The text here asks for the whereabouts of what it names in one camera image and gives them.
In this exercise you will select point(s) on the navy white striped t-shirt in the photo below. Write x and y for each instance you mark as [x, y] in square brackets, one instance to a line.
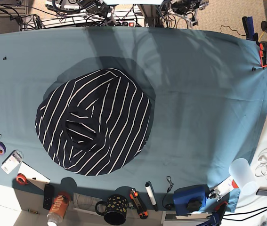
[94, 124]

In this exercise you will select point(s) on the white black marker pen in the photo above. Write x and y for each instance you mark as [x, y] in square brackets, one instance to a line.
[151, 196]

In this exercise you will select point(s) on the teal table cloth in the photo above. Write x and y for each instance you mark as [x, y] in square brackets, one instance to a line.
[208, 95]

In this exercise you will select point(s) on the black mug with yellow leaves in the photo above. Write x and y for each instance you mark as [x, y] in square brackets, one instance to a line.
[114, 209]

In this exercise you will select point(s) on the orange black utility knife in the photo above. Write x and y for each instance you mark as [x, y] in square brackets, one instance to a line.
[138, 203]

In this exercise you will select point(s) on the white paper sheet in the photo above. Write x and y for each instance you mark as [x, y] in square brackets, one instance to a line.
[31, 174]

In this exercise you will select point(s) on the white red card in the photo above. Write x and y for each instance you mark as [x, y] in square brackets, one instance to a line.
[224, 187]

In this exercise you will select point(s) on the translucent plastic cup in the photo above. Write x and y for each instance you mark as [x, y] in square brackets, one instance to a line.
[243, 176]

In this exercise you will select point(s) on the black remote control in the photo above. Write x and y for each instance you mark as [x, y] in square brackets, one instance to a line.
[48, 196]

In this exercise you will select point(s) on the orange drink bottle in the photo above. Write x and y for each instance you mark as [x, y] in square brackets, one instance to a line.
[58, 209]

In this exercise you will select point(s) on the white packaged card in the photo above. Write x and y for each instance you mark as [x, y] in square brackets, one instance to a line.
[12, 161]

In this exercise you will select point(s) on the red tape roll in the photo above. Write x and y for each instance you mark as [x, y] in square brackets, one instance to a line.
[21, 179]

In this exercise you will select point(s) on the purple tape roll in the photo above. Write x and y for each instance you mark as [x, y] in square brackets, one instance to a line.
[2, 148]

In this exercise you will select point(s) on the orange black clamp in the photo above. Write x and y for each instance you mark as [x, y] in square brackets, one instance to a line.
[263, 53]

